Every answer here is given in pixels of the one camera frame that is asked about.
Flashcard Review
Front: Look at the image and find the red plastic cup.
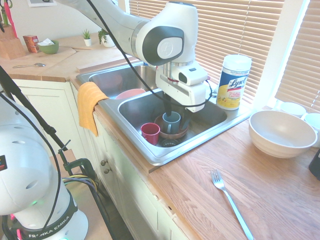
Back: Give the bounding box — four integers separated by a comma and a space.
140, 122, 161, 145

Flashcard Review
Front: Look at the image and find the green bowl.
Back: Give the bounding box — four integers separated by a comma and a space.
37, 39, 60, 55

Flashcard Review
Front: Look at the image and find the black stand pole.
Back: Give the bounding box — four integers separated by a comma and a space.
0, 65, 69, 152

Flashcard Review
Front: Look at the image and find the coloured cable bundle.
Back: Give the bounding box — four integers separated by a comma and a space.
61, 174, 111, 227

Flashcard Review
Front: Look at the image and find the stainless steel double sink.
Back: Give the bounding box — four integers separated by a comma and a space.
75, 61, 252, 167

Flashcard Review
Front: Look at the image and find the small white ramekin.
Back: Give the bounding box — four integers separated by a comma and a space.
279, 101, 307, 119
302, 112, 320, 134

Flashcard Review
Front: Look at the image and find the green metal clamp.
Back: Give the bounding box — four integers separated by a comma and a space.
57, 139, 97, 186

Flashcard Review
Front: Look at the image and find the silver metal fork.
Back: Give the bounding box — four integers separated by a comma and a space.
210, 169, 255, 240

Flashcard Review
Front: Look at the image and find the white paper sheet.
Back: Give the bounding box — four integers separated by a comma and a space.
25, 0, 57, 8

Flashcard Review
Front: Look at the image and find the pink plastic bowl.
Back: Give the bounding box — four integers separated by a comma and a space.
115, 88, 147, 101

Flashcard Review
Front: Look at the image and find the wide wooden window blind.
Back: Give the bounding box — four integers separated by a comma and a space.
128, 0, 286, 101

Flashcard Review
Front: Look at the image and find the silver metal spoon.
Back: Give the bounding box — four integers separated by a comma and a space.
12, 62, 47, 69

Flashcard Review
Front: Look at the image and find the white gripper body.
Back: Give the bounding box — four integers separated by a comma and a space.
155, 62, 210, 114

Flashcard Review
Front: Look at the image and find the orange dish towel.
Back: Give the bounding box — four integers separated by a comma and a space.
76, 81, 110, 138

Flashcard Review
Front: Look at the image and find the large white bowl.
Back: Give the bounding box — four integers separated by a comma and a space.
248, 109, 319, 159

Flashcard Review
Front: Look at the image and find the narrow wooden window blind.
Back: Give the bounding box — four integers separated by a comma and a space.
274, 0, 320, 108

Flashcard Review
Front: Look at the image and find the black sink drain strainer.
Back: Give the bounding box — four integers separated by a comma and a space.
159, 138, 180, 149

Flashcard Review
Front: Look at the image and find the brown wooden bowl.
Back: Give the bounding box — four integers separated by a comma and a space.
154, 114, 190, 140

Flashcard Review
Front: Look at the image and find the small potted plant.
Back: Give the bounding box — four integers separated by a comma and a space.
81, 28, 93, 47

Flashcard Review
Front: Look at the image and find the grey mug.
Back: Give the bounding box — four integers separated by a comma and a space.
161, 111, 182, 134

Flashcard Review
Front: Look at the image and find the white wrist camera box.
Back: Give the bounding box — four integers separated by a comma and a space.
177, 65, 209, 86

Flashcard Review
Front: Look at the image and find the pink handled knife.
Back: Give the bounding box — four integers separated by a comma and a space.
5, 4, 18, 39

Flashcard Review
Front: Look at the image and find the wooden knife block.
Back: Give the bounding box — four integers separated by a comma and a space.
0, 23, 27, 61

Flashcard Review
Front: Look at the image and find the orange cardboard box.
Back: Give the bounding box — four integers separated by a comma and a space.
22, 34, 40, 54

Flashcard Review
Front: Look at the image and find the Lysol wipes canister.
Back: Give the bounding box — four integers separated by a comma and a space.
215, 54, 253, 111

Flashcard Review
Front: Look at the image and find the black container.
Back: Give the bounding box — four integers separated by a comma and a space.
307, 148, 320, 182

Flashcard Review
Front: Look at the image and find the trailing potted plant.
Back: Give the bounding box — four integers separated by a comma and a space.
97, 28, 116, 49

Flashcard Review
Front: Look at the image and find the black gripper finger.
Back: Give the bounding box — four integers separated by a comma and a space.
180, 107, 192, 131
163, 92, 176, 118

